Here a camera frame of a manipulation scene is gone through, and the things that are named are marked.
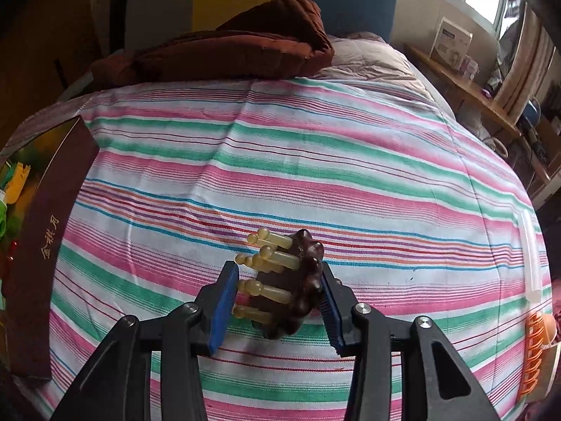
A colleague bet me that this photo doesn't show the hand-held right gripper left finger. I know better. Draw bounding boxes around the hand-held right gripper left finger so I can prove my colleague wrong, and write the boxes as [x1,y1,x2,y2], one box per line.
[50,261,241,421]

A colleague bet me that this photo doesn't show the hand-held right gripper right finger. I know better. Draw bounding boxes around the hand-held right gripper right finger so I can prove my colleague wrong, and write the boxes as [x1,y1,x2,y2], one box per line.
[321,265,500,421]

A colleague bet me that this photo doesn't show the brown massager with amber pegs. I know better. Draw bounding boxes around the brown massager with amber pegs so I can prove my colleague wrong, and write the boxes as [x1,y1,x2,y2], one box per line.
[232,227,326,340]

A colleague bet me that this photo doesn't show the gold metal tin box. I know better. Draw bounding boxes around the gold metal tin box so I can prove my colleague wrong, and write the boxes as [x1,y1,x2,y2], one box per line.
[0,115,101,380]

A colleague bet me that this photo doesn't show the striped bed sheet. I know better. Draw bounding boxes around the striped bed sheet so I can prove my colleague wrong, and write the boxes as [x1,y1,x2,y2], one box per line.
[9,76,554,421]

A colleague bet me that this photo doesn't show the orange plastic basket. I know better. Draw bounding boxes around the orange plastic basket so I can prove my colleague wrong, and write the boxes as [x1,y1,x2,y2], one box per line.
[516,311,546,400]

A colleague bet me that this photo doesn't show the clear plastic tube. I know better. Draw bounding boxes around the clear plastic tube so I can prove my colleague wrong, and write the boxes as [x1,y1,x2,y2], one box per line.
[517,210,542,303]

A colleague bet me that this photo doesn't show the yellow plastic toy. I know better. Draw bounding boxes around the yellow plastic toy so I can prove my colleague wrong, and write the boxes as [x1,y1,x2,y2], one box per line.
[5,164,32,205]

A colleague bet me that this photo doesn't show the beige pillow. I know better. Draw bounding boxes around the beige pillow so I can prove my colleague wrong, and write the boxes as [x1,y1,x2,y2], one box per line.
[316,32,457,119]

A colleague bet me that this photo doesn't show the wooden shelf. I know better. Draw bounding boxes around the wooden shelf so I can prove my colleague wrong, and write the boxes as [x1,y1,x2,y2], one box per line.
[403,44,522,141]

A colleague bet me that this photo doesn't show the brown quilted blanket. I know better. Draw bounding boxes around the brown quilted blanket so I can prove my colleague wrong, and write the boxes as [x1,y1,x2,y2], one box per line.
[90,0,336,86]

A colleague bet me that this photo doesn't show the small clear jar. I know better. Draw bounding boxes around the small clear jar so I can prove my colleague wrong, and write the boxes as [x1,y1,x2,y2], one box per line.
[459,55,479,80]

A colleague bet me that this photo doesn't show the blue round object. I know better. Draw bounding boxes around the blue round object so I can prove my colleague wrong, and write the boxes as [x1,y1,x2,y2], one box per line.
[523,99,544,129]

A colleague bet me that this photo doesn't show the white cardboard box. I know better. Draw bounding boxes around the white cardboard box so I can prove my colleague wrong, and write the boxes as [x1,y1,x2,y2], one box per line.
[430,16,474,71]

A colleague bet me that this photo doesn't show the sheer beige curtain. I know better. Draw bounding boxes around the sheer beige curtain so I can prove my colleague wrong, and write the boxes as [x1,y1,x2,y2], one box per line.
[495,0,557,119]

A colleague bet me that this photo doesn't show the wooden wardrobe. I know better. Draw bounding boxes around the wooden wardrobe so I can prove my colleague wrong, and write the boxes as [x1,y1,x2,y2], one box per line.
[0,0,115,110]

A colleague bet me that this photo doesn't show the white cable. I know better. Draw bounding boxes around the white cable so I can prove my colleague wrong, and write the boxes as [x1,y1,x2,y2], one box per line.
[482,136,511,161]

